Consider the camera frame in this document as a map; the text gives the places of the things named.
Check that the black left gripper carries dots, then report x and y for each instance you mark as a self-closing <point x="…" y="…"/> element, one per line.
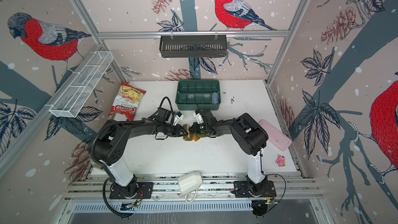
<point x="178" y="132"/>

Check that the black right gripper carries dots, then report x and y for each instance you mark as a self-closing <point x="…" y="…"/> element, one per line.
<point x="197" y="129"/>

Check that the olive yellow sock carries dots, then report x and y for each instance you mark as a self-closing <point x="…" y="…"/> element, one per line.
<point x="191" y="136"/>

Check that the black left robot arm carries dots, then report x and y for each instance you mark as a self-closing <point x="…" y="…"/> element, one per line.
<point x="107" y="148"/>

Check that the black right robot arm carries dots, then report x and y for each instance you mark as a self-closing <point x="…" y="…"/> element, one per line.
<point x="248" y="134"/>

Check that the grey rolled item in tray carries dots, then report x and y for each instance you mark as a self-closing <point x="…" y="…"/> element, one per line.
<point x="215" y="98"/>

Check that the green compartment tray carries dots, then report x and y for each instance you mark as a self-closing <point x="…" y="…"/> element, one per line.
<point x="195" y="94"/>

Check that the red chips bag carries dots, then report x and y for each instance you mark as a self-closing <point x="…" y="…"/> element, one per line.
<point x="127" y="101"/>

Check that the pink pig toy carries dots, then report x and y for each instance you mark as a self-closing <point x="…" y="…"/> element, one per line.
<point x="280" y="161"/>

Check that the black hanging basket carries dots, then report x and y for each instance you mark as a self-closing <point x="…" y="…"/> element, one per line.
<point x="193" y="46"/>

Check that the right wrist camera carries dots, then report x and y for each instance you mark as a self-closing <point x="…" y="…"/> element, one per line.
<point x="198" y="116"/>

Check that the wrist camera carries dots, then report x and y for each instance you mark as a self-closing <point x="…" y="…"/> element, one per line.
<point x="164" y="115"/>
<point x="198" y="116"/>

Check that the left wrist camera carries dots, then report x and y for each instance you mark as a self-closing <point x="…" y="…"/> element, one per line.
<point x="164" y="115"/>

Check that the white overhead camera box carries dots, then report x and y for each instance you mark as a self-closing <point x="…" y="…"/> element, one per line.
<point x="190" y="182"/>

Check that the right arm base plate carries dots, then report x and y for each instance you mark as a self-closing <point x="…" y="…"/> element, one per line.
<point x="248" y="189"/>

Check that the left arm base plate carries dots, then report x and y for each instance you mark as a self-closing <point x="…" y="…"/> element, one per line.
<point x="132" y="191"/>

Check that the white wire mesh basket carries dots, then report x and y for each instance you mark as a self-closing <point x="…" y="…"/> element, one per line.
<point x="83" y="83"/>

